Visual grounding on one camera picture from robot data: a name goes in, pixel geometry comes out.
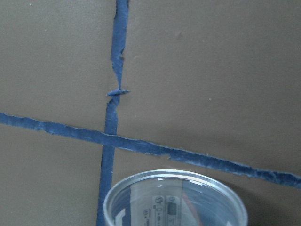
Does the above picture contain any clear tennis ball can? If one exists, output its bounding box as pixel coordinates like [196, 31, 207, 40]
[103, 169, 248, 226]

